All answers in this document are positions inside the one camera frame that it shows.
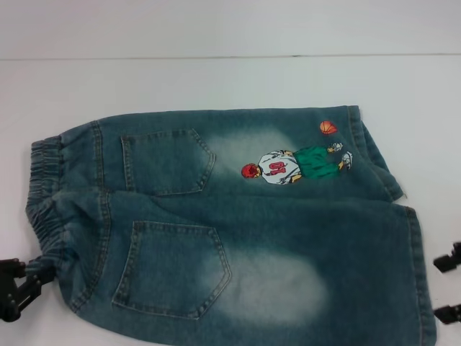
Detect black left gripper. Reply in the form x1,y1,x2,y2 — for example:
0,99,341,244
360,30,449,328
0,257,48,322

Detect blue denim shorts with print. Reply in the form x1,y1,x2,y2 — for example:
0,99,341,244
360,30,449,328
23,104,429,346

